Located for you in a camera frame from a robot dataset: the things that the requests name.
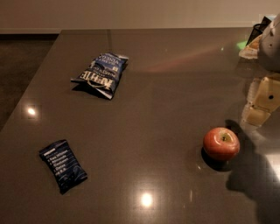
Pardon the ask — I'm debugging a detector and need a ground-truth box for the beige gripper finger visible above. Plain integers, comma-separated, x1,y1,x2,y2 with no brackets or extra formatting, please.
241,76,280,127

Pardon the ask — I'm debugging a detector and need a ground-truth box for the blue kettle chip bag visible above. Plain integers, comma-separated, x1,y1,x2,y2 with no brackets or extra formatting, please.
72,52,129,100

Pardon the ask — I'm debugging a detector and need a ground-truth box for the black mesh container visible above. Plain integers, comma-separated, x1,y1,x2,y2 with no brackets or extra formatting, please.
247,17,271,45

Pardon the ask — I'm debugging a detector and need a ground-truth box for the red apple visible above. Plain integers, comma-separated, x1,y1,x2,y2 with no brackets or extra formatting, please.
203,127,240,162

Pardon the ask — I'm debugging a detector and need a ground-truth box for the dark blue protein bar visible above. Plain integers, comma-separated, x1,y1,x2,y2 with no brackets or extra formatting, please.
39,139,88,194

